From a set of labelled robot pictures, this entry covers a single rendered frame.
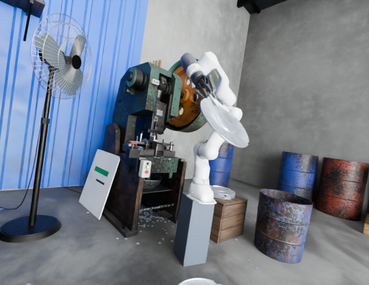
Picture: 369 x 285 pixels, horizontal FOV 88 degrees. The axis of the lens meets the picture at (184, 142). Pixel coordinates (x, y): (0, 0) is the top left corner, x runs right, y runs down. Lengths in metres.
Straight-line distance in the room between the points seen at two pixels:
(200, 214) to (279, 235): 0.72
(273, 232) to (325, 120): 3.11
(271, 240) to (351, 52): 3.87
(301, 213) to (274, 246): 0.34
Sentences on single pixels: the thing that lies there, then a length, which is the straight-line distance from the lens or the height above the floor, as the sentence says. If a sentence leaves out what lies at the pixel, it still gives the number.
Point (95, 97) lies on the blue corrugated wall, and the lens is 2.90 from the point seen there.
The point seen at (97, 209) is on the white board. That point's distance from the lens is 2.10.
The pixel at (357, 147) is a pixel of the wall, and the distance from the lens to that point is 4.44.
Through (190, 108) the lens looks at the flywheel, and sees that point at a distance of 2.14.
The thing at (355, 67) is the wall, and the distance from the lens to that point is 4.76.
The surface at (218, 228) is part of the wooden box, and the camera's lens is 1.83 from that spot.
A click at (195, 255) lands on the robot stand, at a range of 1.53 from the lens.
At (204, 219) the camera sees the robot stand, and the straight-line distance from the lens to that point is 1.43.
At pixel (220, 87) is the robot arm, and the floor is 1.21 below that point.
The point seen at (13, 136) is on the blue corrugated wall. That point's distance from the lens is 2.77.
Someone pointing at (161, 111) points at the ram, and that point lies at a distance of 1.94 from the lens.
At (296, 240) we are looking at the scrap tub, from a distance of 1.89.
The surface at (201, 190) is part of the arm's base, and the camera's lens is 1.33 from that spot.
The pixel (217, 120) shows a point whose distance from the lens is 0.85.
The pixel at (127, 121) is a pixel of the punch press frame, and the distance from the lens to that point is 2.04.
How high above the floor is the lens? 0.85
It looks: 1 degrees down
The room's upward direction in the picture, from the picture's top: 8 degrees clockwise
